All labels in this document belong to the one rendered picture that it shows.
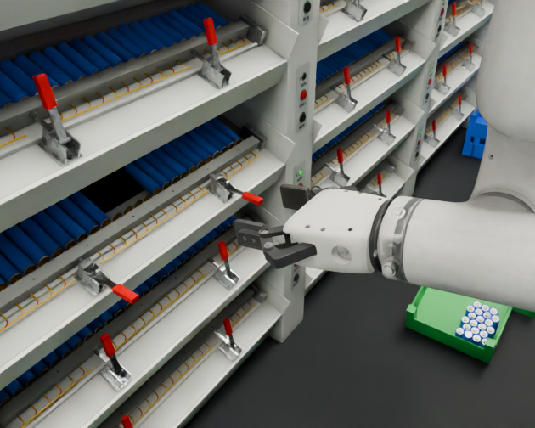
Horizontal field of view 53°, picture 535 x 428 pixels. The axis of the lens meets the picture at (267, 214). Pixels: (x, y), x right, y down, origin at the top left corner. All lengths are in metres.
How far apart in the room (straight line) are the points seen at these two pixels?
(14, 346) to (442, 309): 1.00
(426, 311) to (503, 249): 0.92
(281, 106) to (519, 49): 0.59
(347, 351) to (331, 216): 0.77
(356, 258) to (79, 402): 0.49
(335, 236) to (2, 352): 0.40
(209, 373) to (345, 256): 0.62
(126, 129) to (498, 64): 0.43
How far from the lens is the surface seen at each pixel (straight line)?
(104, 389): 0.87
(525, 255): 0.48
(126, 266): 0.76
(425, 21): 1.56
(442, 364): 1.31
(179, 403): 1.07
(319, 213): 0.56
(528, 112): 0.42
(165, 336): 0.92
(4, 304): 0.70
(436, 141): 1.97
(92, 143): 0.66
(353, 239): 0.52
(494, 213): 0.51
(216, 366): 1.12
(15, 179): 0.61
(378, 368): 1.27
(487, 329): 1.31
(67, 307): 0.72
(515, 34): 0.41
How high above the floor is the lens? 0.96
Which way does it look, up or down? 35 degrees down
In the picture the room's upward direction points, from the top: straight up
